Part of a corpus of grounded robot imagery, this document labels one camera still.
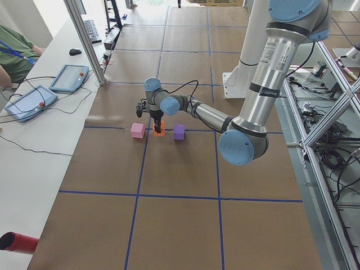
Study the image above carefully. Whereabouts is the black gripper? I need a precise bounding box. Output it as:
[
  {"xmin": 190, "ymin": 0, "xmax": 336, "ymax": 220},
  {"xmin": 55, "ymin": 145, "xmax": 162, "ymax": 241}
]
[{"xmin": 150, "ymin": 110, "xmax": 164, "ymax": 133}]

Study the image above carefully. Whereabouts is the orange foam cube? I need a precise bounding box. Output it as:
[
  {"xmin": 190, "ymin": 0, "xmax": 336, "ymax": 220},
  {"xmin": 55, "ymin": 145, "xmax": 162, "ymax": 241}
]
[{"xmin": 152, "ymin": 121, "xmax": 165, "ymax": 137}]

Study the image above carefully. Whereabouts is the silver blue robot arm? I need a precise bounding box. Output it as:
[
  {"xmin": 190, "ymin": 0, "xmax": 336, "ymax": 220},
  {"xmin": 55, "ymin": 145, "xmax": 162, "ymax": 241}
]
[{"xmin": 136, "ymin": 1, "xmax": 332, "ymax": 166}]

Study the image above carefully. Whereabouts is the pink foam cube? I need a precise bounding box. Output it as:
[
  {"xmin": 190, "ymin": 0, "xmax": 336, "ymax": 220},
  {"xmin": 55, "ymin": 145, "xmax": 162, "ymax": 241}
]
[{"xmin": 130, "ymin": 123, "xmax": 145, "ymax": 138}]

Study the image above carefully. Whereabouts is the purple foam cube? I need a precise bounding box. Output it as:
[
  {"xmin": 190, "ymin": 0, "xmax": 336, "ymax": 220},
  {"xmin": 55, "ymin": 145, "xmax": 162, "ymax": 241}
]
[{"xmin": 173, "ymin": 124, "xmax": 185, "ymax": 141}]

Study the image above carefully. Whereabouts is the brown paper table cover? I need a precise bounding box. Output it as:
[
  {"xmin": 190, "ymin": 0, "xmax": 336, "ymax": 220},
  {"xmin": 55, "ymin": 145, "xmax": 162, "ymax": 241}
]
[{"xmin": 29, "ymin": 7, "xmax": 322, "ymax": 269}]

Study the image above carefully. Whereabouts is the far blue teach pendant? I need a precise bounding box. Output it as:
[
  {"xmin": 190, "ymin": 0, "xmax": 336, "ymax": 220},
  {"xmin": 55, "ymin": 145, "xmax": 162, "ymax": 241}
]
[{"xmin": 49, "ymin": 64, "xmax": 89, "ymax": 93}]

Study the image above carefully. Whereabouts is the blue teach pendant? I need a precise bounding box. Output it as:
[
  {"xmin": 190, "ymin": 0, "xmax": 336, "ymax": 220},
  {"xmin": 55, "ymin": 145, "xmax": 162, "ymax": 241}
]
[
  {"xmin": 4, "ymin": 85, "xmax": 58, "ymax": 122},
  {"xmin": 49, "ymin": 64, "xmax": 89, "ymax": 93}
]

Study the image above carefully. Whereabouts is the black computer mouse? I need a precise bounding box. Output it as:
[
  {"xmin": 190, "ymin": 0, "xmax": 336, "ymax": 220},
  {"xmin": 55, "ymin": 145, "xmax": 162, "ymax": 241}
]
[{"xmin": 69, "ymin": 48, "xmax": 82, "ymax": 56}]

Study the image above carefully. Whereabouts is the black keyboard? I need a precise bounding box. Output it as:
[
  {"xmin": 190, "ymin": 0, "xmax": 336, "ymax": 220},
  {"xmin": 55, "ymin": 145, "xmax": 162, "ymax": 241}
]
[{"xmin": 83, "ymin": 20, "xmax": 102, "ymax": 44}]

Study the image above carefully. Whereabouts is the near blue teach pendant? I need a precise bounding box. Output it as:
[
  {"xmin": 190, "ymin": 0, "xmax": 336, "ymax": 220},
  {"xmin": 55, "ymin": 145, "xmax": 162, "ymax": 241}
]
[{"xmin": 4, "ymin": 85, "xmax": 58, "ymax": 122}]

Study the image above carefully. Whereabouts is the person in green shirt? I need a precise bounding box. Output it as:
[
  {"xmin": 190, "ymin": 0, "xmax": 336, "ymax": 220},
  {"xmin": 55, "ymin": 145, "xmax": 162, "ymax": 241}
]
[{"xmin": 1, "ymin": 25, "xmax": 43, "ymax": 88}]

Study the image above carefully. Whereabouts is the red cylinder tube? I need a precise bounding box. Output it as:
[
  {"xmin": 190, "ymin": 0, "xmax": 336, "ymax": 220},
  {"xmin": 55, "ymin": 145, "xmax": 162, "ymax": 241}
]
[{"xmin": 1, "ymin": 232, "xmax": 39, "ymax": 255}]

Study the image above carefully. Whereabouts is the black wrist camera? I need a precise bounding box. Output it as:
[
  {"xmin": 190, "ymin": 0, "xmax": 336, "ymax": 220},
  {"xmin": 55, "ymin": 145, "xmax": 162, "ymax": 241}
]
[{"xmin": 136, "ymin": 98, "xmax": 149, "ymax": 118}]

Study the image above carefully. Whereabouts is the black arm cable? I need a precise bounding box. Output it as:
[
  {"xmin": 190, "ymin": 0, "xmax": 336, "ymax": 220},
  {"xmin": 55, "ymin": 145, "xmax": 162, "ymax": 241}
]
[{"xmin": 165, "ymin": 80, "xmax": 200, "ymax": 113}]

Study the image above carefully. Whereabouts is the aluminium frame post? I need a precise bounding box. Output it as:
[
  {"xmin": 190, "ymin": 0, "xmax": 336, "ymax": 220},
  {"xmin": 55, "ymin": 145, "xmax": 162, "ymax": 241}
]
[{"xmin": 64, "ymin": 0, "xmax": 107, "ymax": 86}]

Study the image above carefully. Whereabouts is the aluminium side frame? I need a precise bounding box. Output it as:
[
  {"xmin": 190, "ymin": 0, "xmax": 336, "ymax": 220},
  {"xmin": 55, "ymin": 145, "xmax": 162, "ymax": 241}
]
[{"xmin": 276, "ymin": 34, "xmax": 359, "ymax": 269}]

